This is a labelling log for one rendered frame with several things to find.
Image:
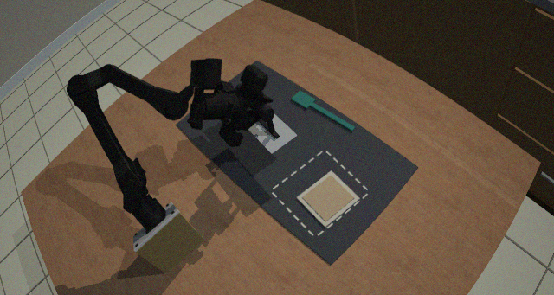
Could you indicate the green flat spatula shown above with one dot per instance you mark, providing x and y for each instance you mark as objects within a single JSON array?
[{"x": 307, "y": 101}]

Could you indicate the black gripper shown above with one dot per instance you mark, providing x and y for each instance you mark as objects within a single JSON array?
[{"x": 235, "y": 105}]

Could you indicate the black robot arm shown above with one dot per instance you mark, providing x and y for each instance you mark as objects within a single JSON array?
[{"x": 204, "y": 75}]

